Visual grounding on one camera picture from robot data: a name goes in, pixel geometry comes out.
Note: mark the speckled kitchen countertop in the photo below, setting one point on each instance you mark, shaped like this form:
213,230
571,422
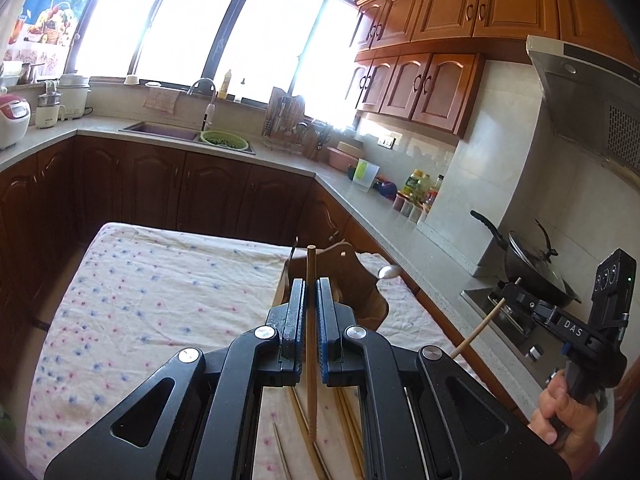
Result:
380,220

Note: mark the pink lidded container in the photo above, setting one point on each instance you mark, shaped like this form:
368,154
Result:
345,156

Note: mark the small metal pot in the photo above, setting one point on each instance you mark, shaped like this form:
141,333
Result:
32,74

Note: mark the hanging dish cloth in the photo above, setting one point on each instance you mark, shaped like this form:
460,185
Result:
161,100

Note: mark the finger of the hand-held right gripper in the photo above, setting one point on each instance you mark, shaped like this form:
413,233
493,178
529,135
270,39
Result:
517,297

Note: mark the person's right hand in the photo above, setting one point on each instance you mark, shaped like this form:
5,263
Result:
552,405

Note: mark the dark metal utensil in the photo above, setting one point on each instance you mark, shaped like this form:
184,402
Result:
295,250

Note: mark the metal spoon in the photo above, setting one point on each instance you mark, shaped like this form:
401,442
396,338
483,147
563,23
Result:
389,272

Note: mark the wall outlet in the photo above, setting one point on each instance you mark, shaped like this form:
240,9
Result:
386,141

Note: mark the tropical fruit wall poster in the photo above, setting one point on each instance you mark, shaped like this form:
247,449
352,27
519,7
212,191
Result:
55,5

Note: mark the wooden upper cabinets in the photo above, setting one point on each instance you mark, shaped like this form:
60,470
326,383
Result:
445,10

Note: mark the small white bowl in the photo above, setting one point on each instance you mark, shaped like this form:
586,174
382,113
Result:
131,80

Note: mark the wooden chopstick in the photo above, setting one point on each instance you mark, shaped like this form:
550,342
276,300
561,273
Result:
311,270
354,425
345,420
479,328
300,417
282,452

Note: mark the yellow dish soap bottle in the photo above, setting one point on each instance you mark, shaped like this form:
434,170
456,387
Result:
228,85

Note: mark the large white rice cooker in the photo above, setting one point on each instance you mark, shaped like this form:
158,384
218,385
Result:
75,97

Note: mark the green colander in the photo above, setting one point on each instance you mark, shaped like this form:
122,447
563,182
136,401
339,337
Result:
225,139

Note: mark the clear pitcher green lid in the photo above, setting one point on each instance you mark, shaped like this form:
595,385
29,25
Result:
364,175

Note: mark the dark wooden lower cabinets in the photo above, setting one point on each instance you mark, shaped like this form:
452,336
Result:
165,190

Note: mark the floral tablecloth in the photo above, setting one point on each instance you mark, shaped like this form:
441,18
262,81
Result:
150,310

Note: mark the steel range hood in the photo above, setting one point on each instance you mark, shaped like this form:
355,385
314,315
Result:
590,95

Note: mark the small white food steamer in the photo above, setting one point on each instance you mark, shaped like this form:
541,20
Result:
48,107

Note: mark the wooden utensil holder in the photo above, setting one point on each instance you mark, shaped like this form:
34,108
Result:
362,285

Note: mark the red white rice cooker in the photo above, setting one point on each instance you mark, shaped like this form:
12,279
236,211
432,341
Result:
12,120

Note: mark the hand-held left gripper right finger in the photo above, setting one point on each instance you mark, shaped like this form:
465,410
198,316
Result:
324,320

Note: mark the kitchen window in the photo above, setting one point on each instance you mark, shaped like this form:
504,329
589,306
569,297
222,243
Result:
190,25

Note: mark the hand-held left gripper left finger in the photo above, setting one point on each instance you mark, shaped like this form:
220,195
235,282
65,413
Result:
293,320

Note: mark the black wok with lid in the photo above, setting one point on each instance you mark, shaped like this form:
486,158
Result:
535,265

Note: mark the blue red small container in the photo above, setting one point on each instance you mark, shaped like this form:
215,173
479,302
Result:
387,188

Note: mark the wooden knife block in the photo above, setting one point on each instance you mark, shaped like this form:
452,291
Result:
312,142

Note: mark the kitchen sink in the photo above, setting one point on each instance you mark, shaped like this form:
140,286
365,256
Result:
160,130

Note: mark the gas stove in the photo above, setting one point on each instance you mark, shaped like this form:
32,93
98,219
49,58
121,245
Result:
505,330

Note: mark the metal sink faucet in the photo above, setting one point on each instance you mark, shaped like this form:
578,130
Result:
207,110

